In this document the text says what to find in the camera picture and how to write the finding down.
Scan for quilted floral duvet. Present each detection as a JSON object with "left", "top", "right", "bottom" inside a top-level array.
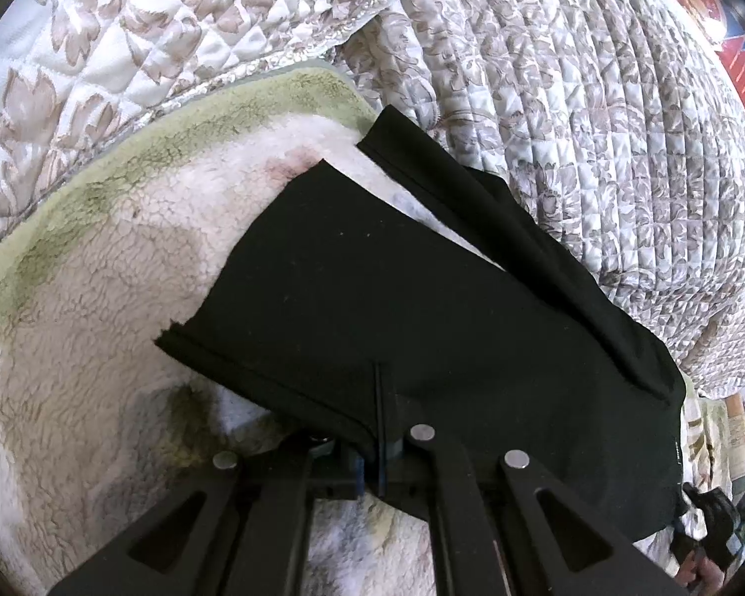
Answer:
[{"left": 341, "top": 0, "right": 745, "bottom": 399}]

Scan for floral fleece blanket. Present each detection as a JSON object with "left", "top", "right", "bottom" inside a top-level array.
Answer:
[{"left": 0, "top": 68, "right": 745, "bottom": 596}]

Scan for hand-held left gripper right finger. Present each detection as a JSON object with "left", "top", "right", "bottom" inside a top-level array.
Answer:
[{"left": 374, "top": 363, "right": 690, "bottom": 596}]

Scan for black pants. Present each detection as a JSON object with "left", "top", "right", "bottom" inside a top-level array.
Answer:
[{"left": 154, "top": 105, "right": 687, "bottom": 538}]

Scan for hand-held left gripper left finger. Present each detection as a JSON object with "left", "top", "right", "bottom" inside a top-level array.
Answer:
[{"left": 50, "top": 436, "right": 372, "bottom": 596}]

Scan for quilted floral bed cover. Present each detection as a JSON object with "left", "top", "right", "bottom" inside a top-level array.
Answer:
[{"left": 0, "top": 0, "right": 448, "bottom": 262}]

